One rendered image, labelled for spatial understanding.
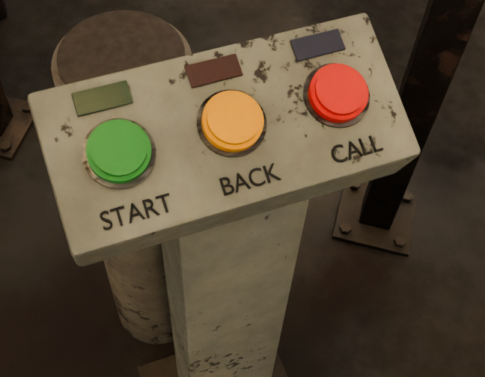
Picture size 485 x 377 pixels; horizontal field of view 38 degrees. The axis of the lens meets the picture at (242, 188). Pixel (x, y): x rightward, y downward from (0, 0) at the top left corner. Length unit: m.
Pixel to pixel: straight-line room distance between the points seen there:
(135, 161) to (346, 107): 0.14
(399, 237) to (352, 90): 0.66
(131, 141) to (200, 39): 0.93
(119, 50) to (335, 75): 0.22
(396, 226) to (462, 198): 0.13
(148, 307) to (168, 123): 0.48
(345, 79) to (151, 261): 0.39
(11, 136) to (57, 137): 0.79
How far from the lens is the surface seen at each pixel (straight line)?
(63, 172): 0.45
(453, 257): 1.15
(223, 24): 1.39
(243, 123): 0.45
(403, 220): 1.15
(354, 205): 1.15
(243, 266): 0.56
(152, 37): 0.63
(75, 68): 0.61
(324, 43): 0.50
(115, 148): 0.44
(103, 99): 0.46
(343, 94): 0.47
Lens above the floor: 0.96
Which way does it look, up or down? 57 degrees down
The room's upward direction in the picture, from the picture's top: 4 degrees clockwise
